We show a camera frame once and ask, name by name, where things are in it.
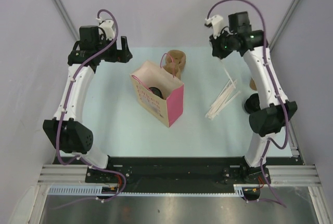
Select pile of white wrapped straws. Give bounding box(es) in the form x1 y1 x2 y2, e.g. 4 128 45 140
205 80 241 120

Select stack of black cup lids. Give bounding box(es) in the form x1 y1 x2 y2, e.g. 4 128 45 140
244 93 261 114

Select right aluminium frame post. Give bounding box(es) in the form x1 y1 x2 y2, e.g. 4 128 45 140
270 0 302 50

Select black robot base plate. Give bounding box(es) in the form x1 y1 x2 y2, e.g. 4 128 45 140
52 156 305 194

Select white slotted cable duct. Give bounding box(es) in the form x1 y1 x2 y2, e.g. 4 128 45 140
48 186 244 197

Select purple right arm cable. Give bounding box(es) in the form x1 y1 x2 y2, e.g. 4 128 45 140
207 0 290 207

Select left aluminium frame post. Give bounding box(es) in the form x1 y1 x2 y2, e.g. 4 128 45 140
51 0 79 41

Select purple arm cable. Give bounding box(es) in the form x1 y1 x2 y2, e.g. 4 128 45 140
52 9 127 209
207 0 290 207

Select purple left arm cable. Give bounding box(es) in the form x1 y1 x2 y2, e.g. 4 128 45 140
52 9 127 209

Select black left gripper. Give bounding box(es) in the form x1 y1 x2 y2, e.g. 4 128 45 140
95 34 131 63

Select stack of brown paper cups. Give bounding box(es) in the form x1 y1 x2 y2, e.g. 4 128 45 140
249 79 257 91

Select brown pulp cup carrier stack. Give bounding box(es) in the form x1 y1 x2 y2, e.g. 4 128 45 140
164 50 186 79

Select pink kraft paper bag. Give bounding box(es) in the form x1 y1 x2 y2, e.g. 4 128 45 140
130 53 184 127

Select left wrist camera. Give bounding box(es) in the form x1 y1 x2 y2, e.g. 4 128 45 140
96 18 116 41

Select aluminium frame post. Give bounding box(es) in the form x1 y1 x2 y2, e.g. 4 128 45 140
51 0 79 41
270 0 302 50

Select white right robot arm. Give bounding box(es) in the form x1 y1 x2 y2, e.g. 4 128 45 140
205 11 297 183

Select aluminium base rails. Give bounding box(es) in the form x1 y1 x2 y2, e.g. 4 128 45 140
38 165 321 186

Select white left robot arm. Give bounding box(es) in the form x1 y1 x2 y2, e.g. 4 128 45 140
43 19 132 182

